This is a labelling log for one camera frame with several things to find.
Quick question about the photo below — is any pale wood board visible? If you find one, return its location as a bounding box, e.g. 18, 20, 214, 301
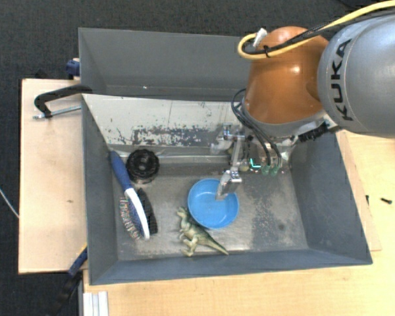
18, 78, 88, 275

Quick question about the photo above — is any green toy dinosaur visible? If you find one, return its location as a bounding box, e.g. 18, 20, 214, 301
175, 206, 230, 257

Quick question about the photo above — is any blue and white hairbrush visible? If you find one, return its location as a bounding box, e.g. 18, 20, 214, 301
109, 150, 159, 242

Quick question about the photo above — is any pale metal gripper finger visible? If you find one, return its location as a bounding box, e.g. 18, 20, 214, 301
224, 169, 244, 196
215, 170, 232, 201

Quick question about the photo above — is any grey metal bin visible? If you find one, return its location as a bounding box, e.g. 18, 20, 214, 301
78, 27, 373, 286

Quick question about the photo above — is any blue bowl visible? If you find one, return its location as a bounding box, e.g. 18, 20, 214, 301
187, 177, 240, 230

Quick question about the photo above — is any black ribbed round cap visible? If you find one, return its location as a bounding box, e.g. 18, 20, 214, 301
125, 148, 161, 185

